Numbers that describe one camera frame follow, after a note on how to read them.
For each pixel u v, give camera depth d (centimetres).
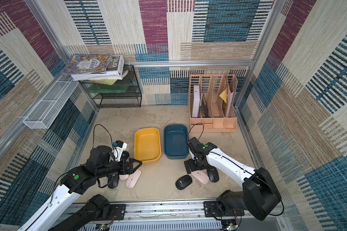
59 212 45
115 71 80
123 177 84
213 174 83
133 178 83
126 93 96
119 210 75
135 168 64
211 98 105
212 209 73
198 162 67
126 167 63
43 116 70
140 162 67
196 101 97
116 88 100
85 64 82
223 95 91
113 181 83
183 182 81
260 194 41
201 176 83
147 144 95
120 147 65
